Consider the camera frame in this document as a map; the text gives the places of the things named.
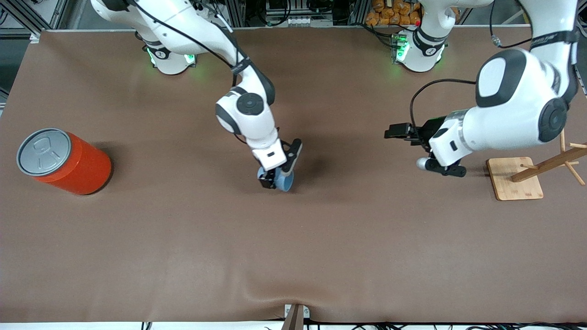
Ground orange can-shaped container, grey lid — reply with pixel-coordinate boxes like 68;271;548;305
17;128;112;196

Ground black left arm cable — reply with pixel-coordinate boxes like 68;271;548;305
410;79;478;143

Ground wooden cup rack stand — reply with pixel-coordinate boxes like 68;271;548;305
486;130;587;201

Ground white power strip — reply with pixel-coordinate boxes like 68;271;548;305
284;16;322;27

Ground power strip with black plugs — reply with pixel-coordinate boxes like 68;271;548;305
190;0;221;19

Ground orange snack packages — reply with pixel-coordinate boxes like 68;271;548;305
365;0;423;27

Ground brown table mat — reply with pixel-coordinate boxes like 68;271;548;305
0;27;587;324

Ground light blue plastic cup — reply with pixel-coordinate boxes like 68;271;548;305
257;166;294;193

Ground metal bracket with brown bar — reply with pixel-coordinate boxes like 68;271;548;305
281;303;310;330

